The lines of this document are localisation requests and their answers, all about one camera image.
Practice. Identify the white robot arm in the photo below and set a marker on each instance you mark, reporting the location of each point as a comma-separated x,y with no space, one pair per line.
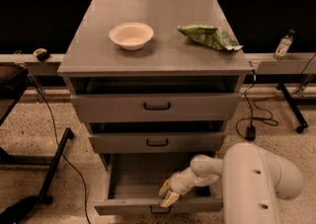
253,179

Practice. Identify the grey drawer cabinet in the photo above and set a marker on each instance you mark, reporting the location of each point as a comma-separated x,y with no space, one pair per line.
168,64

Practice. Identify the small clear bottle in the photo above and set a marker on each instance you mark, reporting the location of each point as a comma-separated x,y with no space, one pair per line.
284,45

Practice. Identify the grey bottom drawer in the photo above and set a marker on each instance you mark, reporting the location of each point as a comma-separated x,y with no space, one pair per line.
134,180

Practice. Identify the yellow black tape measure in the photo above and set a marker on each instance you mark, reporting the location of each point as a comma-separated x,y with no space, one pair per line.
41,54

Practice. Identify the green chip bag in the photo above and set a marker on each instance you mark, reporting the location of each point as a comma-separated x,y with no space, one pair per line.
210,36

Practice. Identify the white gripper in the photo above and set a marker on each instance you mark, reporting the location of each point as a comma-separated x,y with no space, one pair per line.
179,182

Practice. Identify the white paper bowl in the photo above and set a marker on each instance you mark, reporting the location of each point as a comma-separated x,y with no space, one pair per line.
131,36

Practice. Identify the grey drawer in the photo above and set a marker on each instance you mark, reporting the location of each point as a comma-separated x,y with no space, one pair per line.
134,180
156,142
156,107

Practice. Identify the black wheeled stand leg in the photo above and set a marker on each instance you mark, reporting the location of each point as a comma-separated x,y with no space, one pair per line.
301,120

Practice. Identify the grey top drawer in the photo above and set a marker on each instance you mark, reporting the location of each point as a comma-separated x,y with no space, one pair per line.
156,107

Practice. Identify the black shoe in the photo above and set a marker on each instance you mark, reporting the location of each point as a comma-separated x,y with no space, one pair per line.
17,212

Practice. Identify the grey middle drawer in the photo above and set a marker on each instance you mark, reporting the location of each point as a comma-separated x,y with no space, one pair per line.
156,142

